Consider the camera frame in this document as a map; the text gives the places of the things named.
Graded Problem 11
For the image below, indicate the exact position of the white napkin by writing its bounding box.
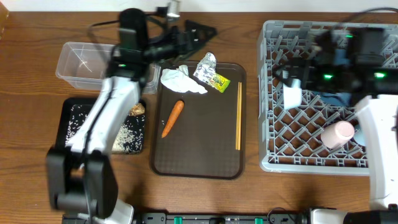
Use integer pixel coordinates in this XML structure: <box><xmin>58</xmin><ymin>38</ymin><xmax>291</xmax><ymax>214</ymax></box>
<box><xmin>160</xmin><ymin>65</ymin><xmax>208</xmax><ymax>94</ymax></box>

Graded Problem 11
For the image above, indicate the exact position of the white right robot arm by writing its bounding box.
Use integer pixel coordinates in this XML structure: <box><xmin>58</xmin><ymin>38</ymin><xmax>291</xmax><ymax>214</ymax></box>
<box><xmin>274</xmin><ymin>27</ymin><xmax>397</xmax><ymax>223</ymax></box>

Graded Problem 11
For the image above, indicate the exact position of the white rice pile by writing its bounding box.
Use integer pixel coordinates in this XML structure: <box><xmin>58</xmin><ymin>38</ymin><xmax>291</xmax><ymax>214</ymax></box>
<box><xmin>65</xmin><ymin>105</ymin><xmax>146</xmax><ymax>154</ymax></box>

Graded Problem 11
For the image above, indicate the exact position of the light blue cup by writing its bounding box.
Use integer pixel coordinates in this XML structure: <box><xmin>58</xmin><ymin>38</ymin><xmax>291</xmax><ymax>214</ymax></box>
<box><xmin>353</xmin><ymin>124</ymin><xmax>366</xmax><ymax>146</ymax></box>

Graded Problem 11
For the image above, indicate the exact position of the wooden chopstick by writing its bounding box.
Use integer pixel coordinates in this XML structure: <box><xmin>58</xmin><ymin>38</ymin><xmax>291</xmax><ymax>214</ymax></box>
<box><xmin>236</xmin><ymin>82</ymin><xmax>239</xmax><ymax>150</ymax></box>
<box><xmin>237</xmin><ymin>82</ymin><xmax>242</xmax><ymax>151</ymax></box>

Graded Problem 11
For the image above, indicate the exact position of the orange carrot piece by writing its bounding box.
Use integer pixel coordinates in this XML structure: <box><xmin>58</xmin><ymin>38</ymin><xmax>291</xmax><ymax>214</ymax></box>
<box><xmin>161</xmin><ymin>100</ymin><xmax>185</xmax><ymax>138</ymax></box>

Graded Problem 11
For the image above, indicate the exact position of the brown serving tray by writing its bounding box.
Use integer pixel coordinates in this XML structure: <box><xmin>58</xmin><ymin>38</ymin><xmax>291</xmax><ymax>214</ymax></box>
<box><xmin>150</xmin><ymin>63</ymin><xmax>246</xmax><ymax>180</ymax></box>

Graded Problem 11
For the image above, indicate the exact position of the dark blue plate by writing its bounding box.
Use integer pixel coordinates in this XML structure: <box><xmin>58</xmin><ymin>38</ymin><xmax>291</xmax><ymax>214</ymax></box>
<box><xmin>320</xmin><ymin>49</ymin><xmax>351</xmax><ymax>107</ymax></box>

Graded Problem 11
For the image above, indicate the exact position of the grey dishwasher rack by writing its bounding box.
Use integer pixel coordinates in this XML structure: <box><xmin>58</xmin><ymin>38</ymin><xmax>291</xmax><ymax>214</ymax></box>
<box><xmin>257</xmin><ymin>21</ymin><xmax>397</xmax><ymax>176</ymax></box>

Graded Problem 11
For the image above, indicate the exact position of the brown food scrap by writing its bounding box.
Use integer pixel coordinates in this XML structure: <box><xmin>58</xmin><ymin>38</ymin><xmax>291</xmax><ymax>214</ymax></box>
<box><xmin>129</xmin><ymin>103</ymin><xmax>146</xmax><ymax>116</ymax></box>

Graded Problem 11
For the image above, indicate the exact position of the light blue rice bowl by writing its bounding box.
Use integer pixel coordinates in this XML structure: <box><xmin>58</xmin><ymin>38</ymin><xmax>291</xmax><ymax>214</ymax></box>
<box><xmin>283</xmin><ymin>79</ymin><xmax>302</xmax><ymax>110</ymax></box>

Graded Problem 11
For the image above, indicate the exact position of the clear plastic bin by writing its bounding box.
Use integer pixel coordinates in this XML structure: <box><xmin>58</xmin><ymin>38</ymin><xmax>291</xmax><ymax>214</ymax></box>
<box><xmin>55</xmin><ymin>42</ymin><xmax>161</xmax><ymax>95</ymax></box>

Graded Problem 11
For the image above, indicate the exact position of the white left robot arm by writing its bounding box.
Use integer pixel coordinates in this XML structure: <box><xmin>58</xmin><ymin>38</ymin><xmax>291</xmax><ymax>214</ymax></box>
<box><xmin>45</xmin><ymin>6</ymin><xmax>217</xmax><ymax>223</ymax></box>

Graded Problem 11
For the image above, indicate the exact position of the yellow snack wrapper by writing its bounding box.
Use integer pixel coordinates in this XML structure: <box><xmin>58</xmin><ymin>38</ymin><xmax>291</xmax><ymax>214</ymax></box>
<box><xmin>210</xmin><ymin>73</ymin><xmax>231</xmax><ymax>93</ymax></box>

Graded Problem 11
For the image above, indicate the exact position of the aluminium foil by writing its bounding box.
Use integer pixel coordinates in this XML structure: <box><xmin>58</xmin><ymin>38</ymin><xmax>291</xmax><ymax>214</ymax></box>
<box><xmin>193</xmin><ymin>52</ymin><xmax>216</xmax><ymax>82</ymax></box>

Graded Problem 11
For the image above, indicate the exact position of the pink cup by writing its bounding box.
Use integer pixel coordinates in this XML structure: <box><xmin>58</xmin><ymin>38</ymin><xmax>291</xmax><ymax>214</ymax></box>
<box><xmin>320</xmin><ymin>121</ymin><xmax>354</xmax><ymax>149</ymax></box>

